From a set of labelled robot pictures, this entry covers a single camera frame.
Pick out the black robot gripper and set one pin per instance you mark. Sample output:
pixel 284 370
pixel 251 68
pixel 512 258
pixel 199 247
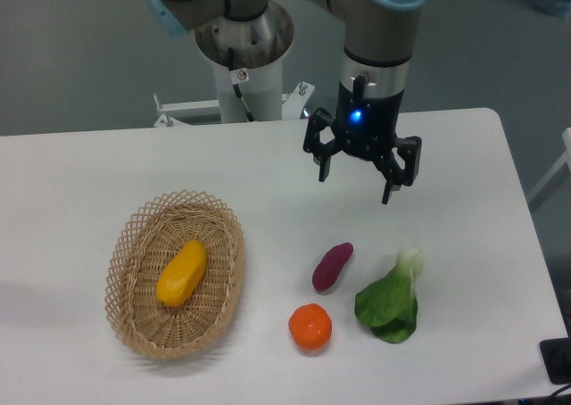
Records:
pixel 368 105

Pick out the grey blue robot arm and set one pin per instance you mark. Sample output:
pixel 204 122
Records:
pixel 374 32

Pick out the woven wicker basket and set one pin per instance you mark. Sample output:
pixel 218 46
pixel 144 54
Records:
pixel 151 239

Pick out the yellow mango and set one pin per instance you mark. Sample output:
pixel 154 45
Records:
pixel 182 274

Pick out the purple sweet potato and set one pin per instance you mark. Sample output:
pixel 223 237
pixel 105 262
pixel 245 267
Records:
pixel 330 266

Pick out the green bok choy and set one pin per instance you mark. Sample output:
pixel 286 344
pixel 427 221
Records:
pixel 388 307

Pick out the orange tangerine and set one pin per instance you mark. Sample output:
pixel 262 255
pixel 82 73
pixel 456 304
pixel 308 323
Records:
pixel 310 326

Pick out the black device at table edge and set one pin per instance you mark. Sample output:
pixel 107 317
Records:
pixel 556 358

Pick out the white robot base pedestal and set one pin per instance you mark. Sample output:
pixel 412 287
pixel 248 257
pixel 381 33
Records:
pixel 246 59

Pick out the white frame at right edge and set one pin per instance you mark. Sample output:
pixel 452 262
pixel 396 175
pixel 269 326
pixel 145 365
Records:
pixel 553 178

